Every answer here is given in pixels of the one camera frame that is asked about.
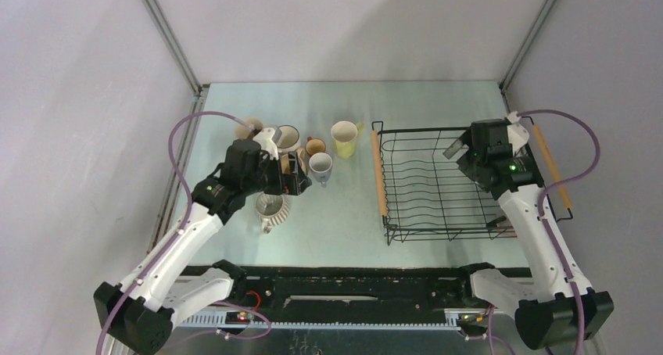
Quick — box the floral patterned cream mug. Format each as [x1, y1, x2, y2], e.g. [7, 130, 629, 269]
[235, 117, 264, 140]

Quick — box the right wooden rack handle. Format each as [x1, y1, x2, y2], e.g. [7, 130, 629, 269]
[532, 124, 573, 210]

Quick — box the aluminium slotted rail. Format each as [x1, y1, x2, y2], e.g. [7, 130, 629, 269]
[135, 310, 462, 333]

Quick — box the yellow green faceted mug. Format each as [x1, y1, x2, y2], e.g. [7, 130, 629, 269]
[331, 120, 364, 159]

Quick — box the small red orange cup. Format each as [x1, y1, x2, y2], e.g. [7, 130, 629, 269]
[304, 137, 327, 156]

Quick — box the left wooden rack handle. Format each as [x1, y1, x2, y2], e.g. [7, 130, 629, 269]
[370, 130, 388, 217]

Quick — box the small grey blue cup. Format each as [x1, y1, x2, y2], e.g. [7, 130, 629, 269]
[309, 152, 333, 188]

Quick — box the black wire dish rack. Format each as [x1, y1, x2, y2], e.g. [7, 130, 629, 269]
[371, 116, 575, 247]

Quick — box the striped grey white mug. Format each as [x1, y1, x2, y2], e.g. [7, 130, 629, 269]
[255, 193, 291, 234]

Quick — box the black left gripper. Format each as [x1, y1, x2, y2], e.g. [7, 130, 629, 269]
[242, 152, 310, 196]

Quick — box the beige round speckled mug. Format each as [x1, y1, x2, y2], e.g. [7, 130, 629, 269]
[295, 147, 309, 175]

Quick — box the wooden rack handle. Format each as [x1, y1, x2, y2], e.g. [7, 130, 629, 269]
[370, 130, 388, 217]
[532, 124, 573, 210]

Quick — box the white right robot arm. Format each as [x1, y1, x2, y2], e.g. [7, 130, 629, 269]
[443, 119, 614, 353]

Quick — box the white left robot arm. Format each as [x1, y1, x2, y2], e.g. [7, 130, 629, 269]
[93, 140, 311, 354]

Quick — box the white mug black handle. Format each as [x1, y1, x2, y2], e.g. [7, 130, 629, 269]
[277, 125, 301, 154]

